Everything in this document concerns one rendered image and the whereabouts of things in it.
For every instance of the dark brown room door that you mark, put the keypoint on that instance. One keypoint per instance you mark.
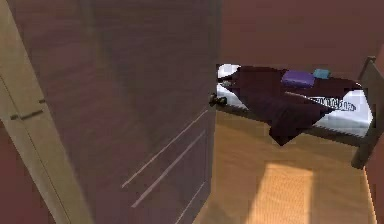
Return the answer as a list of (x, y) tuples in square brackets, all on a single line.
[(133, 100)]

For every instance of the dark maroon blanket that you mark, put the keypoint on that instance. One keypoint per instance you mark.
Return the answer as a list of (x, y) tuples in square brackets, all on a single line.
[(283, 106)]

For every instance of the purple pillow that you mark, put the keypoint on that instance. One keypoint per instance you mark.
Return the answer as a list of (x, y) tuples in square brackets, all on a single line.
[(297, 79)]

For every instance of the teal pillow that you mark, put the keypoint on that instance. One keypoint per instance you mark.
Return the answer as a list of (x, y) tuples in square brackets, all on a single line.
[(321, 73)]

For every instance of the dark wooden bed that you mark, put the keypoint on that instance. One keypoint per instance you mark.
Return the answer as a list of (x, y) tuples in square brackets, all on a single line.
[(346, 115)]

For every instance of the beige door frame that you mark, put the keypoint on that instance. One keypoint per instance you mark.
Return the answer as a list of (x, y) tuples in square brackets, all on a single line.
[(30, 133)]

